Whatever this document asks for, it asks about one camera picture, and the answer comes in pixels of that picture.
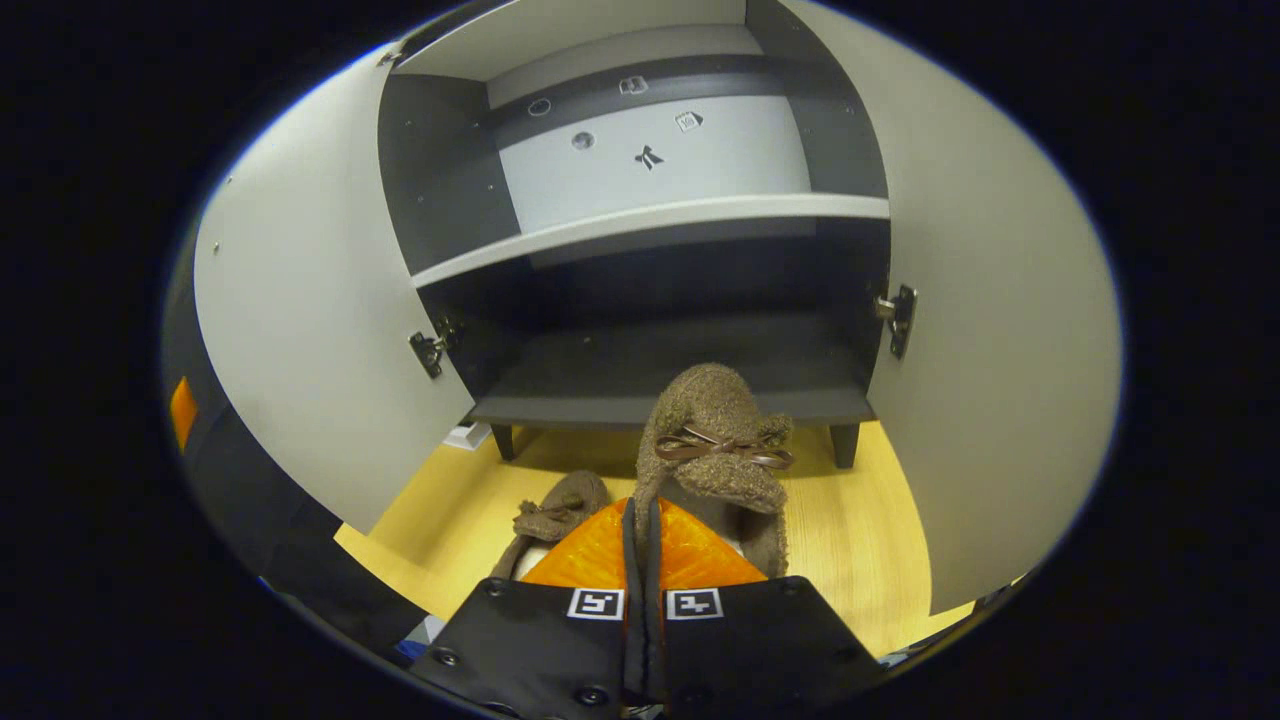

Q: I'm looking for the grey white shoe cabinet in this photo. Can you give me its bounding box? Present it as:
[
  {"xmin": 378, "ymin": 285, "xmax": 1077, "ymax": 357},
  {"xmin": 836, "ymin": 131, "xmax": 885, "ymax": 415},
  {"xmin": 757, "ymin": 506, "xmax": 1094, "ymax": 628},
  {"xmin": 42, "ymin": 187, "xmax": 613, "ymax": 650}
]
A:
[{"xmin": 378, "ymin": 0, "xmax": 891, "ymax": 469}]

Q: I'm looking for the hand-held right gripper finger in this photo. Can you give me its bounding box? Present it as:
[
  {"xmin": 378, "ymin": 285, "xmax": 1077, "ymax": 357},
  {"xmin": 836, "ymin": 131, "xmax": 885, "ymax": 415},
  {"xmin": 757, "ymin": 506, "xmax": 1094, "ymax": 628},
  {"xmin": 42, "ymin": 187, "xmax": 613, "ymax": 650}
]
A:
[
  {"xmin": 645, "ymin": 497, "xmax": 886, "ymax": 720},
  {"xmin": 410, "ymin": 497, "xmax": 651, "ymax": 720}
]

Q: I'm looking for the white cabinet door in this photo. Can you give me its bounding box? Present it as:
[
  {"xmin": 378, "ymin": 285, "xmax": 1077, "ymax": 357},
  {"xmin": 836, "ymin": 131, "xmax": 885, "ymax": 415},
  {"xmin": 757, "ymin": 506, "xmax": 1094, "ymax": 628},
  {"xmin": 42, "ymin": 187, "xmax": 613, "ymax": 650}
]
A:
[
  {"xmin": 780, "ymin": 0, "xmax": 1123, "ymax": 616},
  {"xmin": 193, "ymin": 45, "xmax": 476, "ymax": 536}
]

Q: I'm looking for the brown fuzzy shoe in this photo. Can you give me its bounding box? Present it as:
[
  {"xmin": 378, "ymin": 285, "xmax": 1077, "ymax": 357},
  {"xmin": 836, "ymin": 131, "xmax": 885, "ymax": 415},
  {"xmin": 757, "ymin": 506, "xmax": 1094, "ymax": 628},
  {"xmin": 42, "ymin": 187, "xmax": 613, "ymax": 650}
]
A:
[
  {"xmin": 490, "ymin": 470, "xmax": 611, "ymax": 581},
  {"xmin": 633, "ymin": 362, "xmax": 796, "ymax": 581}
]

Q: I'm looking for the metal door hinge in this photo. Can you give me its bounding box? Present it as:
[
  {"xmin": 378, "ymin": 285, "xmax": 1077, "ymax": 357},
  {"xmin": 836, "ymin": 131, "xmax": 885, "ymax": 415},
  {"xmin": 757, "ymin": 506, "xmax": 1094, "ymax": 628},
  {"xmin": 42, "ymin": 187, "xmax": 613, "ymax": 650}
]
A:
[
  {"xmin": 875, "ymin": 284, "xmax": 918, "ymax": 360},
  {"xmin": 408, "ymin": 318, "xmax": 463, "ymax": 380}
]

